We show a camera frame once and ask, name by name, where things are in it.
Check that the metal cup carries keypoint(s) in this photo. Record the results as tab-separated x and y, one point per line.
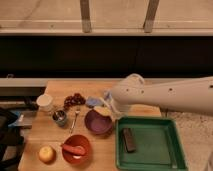
60	117

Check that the green plastic tray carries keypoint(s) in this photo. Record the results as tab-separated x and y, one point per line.
157	142

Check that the purple bowl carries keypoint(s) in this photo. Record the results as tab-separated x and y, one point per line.
97	123

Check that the blue cloth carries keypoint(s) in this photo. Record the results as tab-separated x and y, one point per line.
102	101

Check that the dark rectangular sponge block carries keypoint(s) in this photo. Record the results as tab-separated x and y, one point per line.
128	140

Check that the bunch of red grapes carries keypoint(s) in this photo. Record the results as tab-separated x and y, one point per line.
73	100

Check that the red bowl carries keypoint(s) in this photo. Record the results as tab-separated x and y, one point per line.
77	140

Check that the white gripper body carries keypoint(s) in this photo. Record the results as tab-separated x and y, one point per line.
119	110

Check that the white cup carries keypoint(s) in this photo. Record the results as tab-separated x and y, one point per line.
45	102

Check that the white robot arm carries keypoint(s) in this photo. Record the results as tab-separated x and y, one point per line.
191	95

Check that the yellow apple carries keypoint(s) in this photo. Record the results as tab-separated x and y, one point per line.
46	154

